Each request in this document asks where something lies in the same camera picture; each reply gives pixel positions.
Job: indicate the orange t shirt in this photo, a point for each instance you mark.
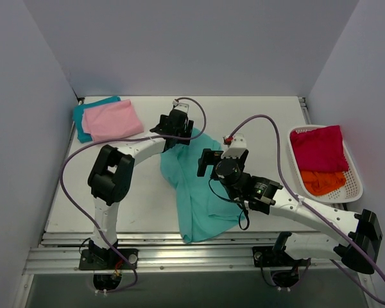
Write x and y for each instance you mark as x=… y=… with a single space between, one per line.
x=319 y=184

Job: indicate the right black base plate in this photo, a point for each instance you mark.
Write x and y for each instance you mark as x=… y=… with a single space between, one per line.
x=265 y=257

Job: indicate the mint green t shirt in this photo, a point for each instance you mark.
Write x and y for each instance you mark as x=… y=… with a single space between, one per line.
x=202 y=215

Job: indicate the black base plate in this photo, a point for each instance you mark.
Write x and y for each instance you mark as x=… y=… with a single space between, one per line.
x=89 y=261
x=265 y=257

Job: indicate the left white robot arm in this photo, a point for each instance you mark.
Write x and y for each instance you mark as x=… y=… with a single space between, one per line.
x=111 y=175

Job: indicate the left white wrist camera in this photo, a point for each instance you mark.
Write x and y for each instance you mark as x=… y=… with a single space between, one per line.
x=183 y=107

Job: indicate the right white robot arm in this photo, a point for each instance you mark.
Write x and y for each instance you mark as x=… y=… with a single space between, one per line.
x=352 y=238

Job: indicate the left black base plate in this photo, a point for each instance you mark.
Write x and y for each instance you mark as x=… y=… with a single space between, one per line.
x=89 y=261

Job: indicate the magenta t shirt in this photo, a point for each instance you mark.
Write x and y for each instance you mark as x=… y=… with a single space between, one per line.
x=319 y=150

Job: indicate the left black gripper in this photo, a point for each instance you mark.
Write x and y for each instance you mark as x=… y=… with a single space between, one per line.
x=165 y=125

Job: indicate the pink folded t shirt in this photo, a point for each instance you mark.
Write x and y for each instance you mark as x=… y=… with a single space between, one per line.
x=112 y=121

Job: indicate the white plastic basket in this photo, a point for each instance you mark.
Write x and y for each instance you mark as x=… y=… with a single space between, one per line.
x=350 y=192

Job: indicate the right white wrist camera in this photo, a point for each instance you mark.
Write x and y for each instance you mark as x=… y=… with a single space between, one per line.
x=235 y=146

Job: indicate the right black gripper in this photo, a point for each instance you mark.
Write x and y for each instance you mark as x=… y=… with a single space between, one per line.
x=206 y=160

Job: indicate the teal folded t shirt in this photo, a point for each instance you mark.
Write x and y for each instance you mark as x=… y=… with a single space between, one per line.
x=78 y=113

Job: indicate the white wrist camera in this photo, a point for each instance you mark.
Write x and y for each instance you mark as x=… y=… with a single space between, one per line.
x=183 y=107
x=235 y=146

